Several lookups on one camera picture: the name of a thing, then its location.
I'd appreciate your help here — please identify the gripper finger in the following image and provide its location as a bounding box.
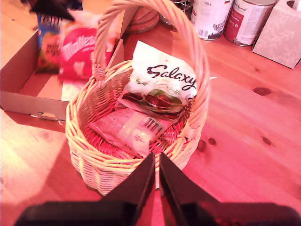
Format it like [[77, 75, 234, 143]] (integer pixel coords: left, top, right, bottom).
[[159, 152, 220, 226], [29, 0, 76, 22], [100, 152, 156, 226]]

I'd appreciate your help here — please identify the blue Terry's orange eggs bag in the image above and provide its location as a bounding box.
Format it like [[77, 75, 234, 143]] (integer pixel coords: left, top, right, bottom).
[[35, 13, 65, 74]]

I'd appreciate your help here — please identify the red Maltesers bunnies bag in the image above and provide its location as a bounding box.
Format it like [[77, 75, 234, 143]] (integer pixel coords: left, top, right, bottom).
[[57, 10, 123, 82]]

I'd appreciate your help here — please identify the pale Galaxy egg bag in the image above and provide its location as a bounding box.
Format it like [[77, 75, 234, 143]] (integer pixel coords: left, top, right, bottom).
[[88, 108, 164, 159]]

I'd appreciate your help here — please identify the white Galaxy creamy truffle bag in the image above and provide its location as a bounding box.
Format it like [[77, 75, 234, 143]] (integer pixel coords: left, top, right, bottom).
[[117, 40, 198, 121]]

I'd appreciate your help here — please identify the brown cardboard box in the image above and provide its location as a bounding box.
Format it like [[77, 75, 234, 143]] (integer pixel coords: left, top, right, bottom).
[[0, 0, 139, 122]]

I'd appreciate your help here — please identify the pale patterned tissue box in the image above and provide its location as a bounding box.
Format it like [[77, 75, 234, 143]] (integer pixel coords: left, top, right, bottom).
[[252, 0, 301, 69]]

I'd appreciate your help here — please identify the white shipping label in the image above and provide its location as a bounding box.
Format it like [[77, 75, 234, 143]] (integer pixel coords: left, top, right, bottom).
[[60, 82, 82, 102]]

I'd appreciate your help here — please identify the white labelled tin can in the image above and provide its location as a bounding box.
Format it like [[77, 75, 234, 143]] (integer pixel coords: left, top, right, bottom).
[[190, 0, 234, 41]]

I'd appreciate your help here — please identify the red labelled tin can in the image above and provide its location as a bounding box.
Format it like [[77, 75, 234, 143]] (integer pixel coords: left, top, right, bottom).
[[223, 0, 279, 47]]

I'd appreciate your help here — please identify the woven wicker basket with handle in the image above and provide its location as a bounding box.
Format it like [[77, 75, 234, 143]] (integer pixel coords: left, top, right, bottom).
[[65, 0, 211, 196]]

